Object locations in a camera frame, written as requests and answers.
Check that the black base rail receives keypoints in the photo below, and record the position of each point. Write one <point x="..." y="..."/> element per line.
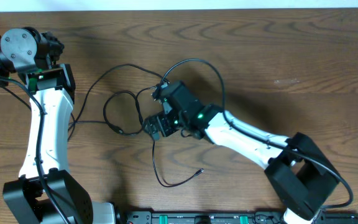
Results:
<point x="106" y="213"/>

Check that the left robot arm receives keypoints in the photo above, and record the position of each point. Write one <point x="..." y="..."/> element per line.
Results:
<point x="44" y="192"/>

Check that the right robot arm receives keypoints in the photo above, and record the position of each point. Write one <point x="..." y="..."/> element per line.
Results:
<point x="297" y="169"/>

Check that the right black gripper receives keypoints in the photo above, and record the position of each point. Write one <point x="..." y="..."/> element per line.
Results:
<point x="155" y="125"/>

